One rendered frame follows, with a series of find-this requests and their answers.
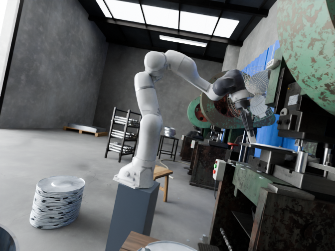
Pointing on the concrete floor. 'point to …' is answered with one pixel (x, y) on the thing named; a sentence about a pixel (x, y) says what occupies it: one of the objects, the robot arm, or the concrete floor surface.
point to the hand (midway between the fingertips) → (251, 136)
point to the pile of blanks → (55, 208)
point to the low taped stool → (160, 172)
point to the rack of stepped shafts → (119, 147)
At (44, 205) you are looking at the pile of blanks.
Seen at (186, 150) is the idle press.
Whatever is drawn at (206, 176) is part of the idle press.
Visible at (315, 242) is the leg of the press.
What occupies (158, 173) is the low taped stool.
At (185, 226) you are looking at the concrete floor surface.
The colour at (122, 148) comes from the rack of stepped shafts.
